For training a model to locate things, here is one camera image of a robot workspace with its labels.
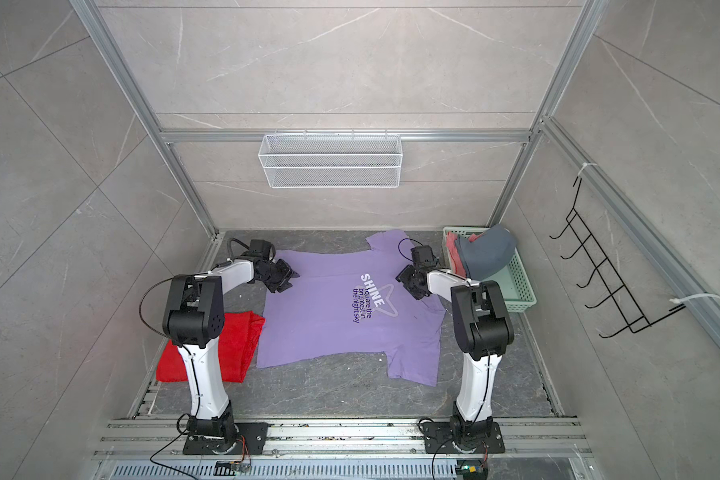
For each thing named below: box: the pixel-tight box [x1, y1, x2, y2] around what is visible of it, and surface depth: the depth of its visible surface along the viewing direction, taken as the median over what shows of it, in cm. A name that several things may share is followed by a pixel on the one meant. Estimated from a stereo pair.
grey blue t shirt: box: [457, 225, 516, 281], surface depth 104 cm
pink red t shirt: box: [446, 231, 484, 277], surface depth 105 cm
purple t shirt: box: [256, 230, 446, 387], surface depth 97 cm
